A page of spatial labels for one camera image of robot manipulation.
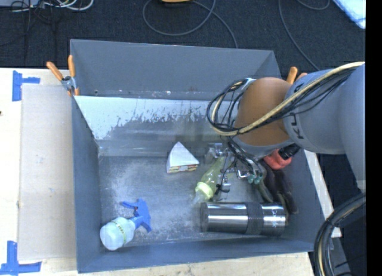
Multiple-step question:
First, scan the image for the yellow-green baby bottle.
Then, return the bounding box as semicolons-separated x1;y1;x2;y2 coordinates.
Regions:
192;157;227;206

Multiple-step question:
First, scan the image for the steel cylinder flask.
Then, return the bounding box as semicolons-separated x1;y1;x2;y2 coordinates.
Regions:
199;201;289;237

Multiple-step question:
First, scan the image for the white toy sandwich wedge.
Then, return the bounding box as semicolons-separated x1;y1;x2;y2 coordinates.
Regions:
166;141;201;174

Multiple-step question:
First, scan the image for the salmon red rounded object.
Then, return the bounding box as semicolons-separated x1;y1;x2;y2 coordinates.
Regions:
263;151;292;171

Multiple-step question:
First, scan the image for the dark brown long object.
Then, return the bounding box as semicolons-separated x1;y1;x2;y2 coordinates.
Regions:
262;164;299;215

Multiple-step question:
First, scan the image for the white spray bottle blue trigger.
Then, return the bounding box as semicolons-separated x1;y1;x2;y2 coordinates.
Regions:
99;198;153;252

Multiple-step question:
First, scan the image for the grey metal bin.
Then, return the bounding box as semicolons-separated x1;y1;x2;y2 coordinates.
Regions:
69;38;325;274

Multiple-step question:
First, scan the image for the pale wood flat board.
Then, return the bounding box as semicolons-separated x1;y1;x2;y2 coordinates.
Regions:
17;83;77;261

